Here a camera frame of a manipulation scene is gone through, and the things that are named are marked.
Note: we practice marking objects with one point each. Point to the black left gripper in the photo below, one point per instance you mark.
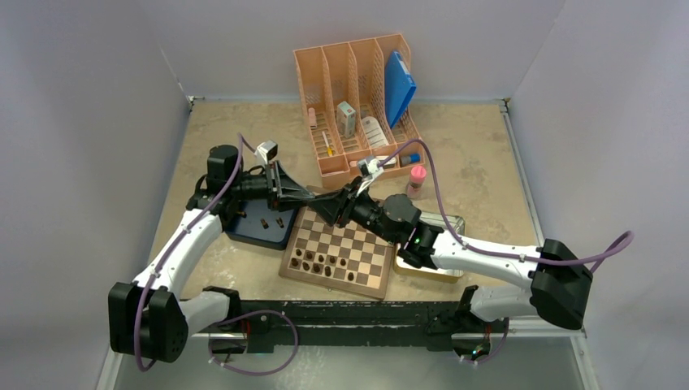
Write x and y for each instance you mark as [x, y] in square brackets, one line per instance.
[288, 192]

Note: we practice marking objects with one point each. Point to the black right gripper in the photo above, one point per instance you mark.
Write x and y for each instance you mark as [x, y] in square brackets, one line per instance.
[332, 205]

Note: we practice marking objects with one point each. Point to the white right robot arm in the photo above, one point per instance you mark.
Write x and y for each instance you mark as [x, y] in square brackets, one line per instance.
[536, 280]

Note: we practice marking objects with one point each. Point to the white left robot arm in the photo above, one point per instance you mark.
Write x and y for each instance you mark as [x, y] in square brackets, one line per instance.
[146, 317]

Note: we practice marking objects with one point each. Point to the wooden chess board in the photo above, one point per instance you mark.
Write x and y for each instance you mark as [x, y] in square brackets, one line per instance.
[368, 256]

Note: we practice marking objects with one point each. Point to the dark chess pieces in tray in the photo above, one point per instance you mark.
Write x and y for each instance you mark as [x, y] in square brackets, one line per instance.
[261, 219]

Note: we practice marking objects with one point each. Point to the dark blue tin tray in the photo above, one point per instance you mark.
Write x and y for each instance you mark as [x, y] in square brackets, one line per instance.
[270, 239]

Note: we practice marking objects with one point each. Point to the yellow pen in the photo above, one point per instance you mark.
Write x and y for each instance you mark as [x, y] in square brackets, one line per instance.
[329, 149]

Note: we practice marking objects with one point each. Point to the white stapler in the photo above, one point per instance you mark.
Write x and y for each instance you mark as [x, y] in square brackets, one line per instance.
[391, 163]

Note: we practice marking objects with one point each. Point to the white labelled packet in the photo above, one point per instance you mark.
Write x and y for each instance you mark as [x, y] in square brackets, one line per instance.
[374, 133]

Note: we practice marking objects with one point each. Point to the pink cap bottle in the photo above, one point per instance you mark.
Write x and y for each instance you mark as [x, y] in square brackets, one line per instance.
[417, 177]

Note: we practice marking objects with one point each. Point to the white red small box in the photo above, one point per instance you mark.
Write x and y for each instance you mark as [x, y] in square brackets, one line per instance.
[346, 117]

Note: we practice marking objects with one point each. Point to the blue cap glue stick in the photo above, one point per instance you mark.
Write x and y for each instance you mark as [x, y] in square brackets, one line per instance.
[410, 159]

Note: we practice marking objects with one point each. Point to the orange file organizer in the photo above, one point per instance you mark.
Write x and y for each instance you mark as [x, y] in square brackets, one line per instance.
[351, 71]

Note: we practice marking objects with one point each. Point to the blue folder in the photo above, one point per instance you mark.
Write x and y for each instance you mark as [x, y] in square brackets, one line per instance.
[400, 88]

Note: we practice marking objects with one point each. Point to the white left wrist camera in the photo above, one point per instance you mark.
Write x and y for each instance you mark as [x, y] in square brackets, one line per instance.
[265, 152]

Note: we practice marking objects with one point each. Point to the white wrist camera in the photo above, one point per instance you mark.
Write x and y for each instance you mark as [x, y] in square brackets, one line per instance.
[265, 152]
[370, 168]

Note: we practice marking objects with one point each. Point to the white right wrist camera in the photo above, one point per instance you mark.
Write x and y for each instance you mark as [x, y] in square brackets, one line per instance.
[370, 168]

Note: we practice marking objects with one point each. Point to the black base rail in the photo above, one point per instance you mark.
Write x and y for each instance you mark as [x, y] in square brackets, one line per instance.
[437, 326]

